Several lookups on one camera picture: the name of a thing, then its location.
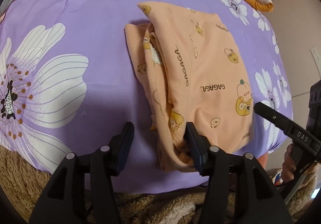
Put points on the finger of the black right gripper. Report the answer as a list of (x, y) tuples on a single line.
[(283, 126)]

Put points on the purple floral bed sheet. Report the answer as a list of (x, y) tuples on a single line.
[(68, 83)]

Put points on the peach cartoon print garment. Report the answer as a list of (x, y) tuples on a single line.
[(192, 71)]

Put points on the brown fluffy blanket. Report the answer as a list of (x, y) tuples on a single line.
[(23, 184)]

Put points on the white power strip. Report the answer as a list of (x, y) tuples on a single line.
[(316, 56)]

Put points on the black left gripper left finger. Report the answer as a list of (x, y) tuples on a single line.
[(106, 162)]

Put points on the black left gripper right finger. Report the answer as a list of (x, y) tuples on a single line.
[(211, 161)]

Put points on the right hand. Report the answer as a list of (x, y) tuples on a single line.
[(288, 168)]

